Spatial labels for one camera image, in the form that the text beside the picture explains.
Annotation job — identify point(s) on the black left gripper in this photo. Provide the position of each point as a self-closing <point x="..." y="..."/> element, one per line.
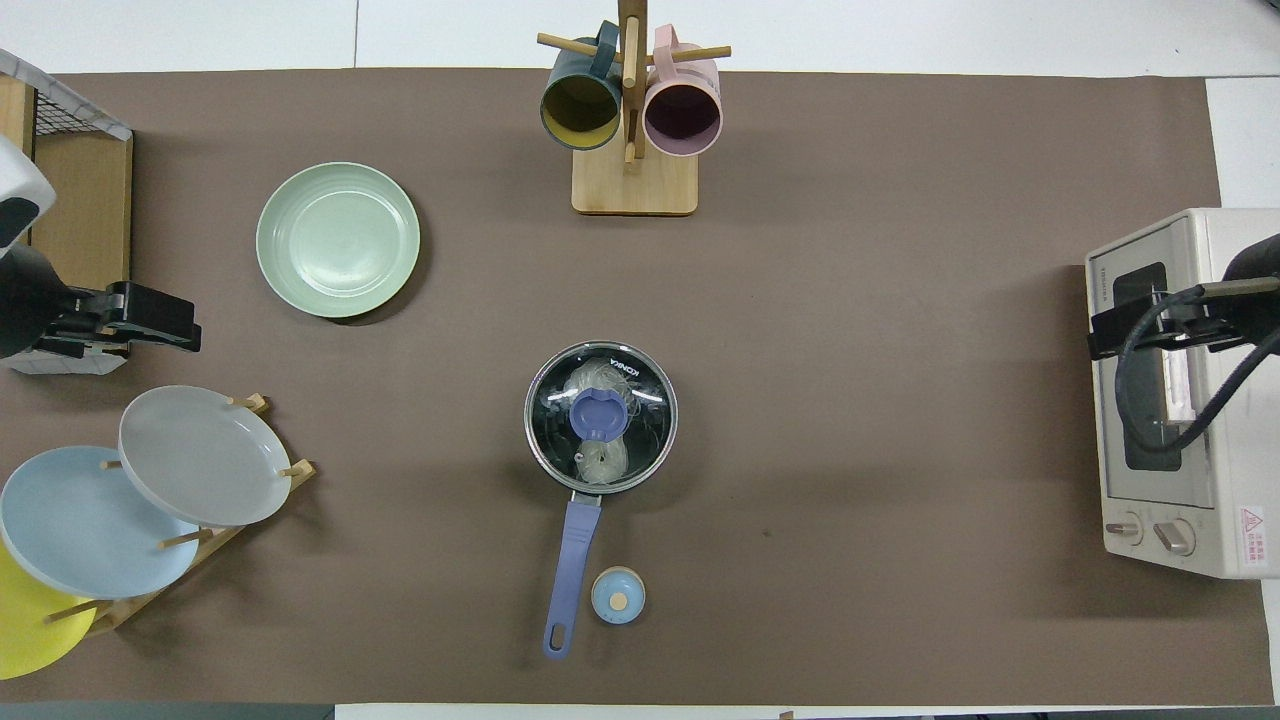
<point x="150" y="305"/>

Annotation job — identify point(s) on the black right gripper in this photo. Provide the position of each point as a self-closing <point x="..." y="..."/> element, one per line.
<point x="1160" y="322"/>

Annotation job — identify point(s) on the glass lid with purple knob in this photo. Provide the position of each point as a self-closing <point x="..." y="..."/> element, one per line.
<point x="555" y="405"/>

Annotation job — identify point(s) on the white vermicelli bundle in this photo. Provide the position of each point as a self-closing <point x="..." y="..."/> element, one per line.
<point x="602" y="466"/>

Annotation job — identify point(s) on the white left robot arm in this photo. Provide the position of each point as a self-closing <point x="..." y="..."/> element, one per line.
<point x="20" y="290"/>

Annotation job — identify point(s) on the grey plate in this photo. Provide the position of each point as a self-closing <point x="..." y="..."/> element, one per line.
<point x="200" y="455"/>

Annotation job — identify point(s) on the light blue plate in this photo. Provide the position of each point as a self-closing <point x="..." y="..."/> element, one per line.
<point x="80" y="520"/>

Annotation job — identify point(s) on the pale green plate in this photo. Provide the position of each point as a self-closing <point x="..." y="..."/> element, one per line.
<point x="338" y="240"/>

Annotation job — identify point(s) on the wooden plate rack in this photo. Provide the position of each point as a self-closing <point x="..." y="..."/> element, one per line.
<point x="130" y="608"/>

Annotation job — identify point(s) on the yellow plate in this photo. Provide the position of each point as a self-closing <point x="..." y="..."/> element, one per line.
<point x="25" y="625"/>

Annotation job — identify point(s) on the beige toaster oven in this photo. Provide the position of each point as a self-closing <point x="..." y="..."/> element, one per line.
<point x="1230" y="470"/>

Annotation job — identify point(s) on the brown table mat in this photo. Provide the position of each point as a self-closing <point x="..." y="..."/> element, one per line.
<point x="850" y="430"/>

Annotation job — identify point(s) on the dark teal mug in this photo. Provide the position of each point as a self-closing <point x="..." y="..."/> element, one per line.
<point x="580" y="110"/>

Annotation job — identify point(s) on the pink mug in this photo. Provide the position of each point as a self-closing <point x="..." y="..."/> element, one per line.
<point x="683" y="115"/>

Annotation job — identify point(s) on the wooden mug tree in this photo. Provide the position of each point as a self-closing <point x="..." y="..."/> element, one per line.
<point x="635" y="190"/>

